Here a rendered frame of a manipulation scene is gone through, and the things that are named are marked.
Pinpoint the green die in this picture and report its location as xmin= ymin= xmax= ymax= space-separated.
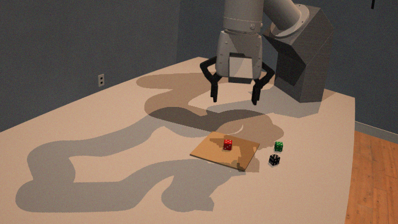
xmin=274 ymin=142 xmax=283 ymax=152

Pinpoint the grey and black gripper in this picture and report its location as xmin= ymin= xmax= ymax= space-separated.
xmin=200 ymin=29 xmax=275 ymax=105

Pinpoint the tan flat mat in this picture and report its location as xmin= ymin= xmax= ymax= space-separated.
xmin=190 ymin=131 xmax=260 ymax=172

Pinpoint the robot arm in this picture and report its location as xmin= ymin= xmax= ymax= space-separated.
xmin=223 ymin=0 xmax=309 ymax=84

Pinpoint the red die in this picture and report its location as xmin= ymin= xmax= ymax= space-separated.
xmin=223 ymin=139 xmax=232 ymax=150

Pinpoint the black die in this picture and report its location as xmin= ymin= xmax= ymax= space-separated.
xmin=269 ymin=154 xmax=280 ymax=165

